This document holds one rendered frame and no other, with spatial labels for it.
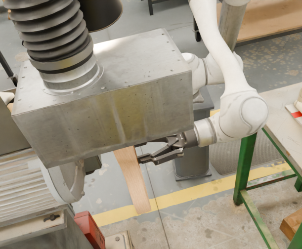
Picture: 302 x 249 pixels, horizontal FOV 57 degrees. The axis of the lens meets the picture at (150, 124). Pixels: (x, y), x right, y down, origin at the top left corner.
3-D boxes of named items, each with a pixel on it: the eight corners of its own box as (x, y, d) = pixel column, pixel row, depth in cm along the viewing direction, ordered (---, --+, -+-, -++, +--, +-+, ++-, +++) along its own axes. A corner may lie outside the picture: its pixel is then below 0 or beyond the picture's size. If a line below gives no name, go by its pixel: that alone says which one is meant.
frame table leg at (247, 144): (235, 208, 189) (251, 110, 126) (232, 201, 192) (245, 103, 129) (242, 205, 189) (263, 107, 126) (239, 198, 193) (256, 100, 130)
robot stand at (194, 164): (170, 153, 229) (161, 86, 180) (203, 148, 229) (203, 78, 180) (175, 181, 209) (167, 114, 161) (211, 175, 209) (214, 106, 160)
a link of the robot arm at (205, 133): (205, 131, 100) (190, 136, 99) (205, 112, 94) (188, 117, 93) (216, 149, 93) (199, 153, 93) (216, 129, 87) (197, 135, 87)
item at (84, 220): (60, 271, 144) (29, 242, 119) (60, 247, 153) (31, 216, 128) (107, 257, 146) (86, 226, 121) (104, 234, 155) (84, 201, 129)
